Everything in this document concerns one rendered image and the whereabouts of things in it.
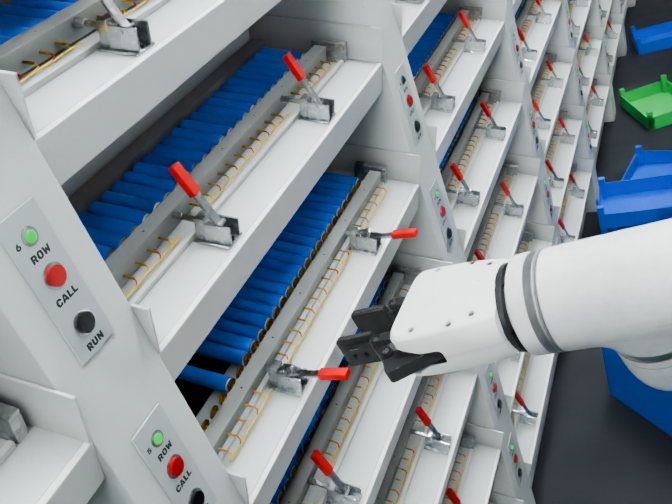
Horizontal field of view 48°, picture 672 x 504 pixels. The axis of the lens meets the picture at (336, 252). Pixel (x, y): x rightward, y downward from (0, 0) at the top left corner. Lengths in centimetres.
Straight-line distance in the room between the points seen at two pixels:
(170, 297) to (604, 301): 37
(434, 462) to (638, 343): 72
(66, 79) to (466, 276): 37
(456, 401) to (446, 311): 74
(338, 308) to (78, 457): 45
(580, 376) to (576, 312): 160
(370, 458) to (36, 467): 54
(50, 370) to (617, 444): 162
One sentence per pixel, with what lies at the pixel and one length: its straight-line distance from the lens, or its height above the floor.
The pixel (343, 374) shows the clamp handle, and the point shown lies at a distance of 81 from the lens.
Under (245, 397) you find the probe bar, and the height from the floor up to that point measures 100.
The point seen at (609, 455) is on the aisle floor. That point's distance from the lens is 199.
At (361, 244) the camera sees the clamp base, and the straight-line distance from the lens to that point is 103.
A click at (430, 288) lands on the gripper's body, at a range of 67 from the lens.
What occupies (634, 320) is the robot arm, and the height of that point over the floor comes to 113.
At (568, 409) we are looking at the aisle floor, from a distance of 210.
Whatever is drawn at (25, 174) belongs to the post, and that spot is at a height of 135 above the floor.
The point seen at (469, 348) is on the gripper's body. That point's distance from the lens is 62.
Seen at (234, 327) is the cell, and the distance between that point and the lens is 91.
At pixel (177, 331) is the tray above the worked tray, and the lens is 67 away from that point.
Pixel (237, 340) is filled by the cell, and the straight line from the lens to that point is 89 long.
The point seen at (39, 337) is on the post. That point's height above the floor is 126.
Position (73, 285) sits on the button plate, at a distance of 58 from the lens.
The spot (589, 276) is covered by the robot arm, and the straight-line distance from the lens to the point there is 58.
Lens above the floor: 150
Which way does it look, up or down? 30 degrees down
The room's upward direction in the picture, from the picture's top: 21 degrees counter-clockwise
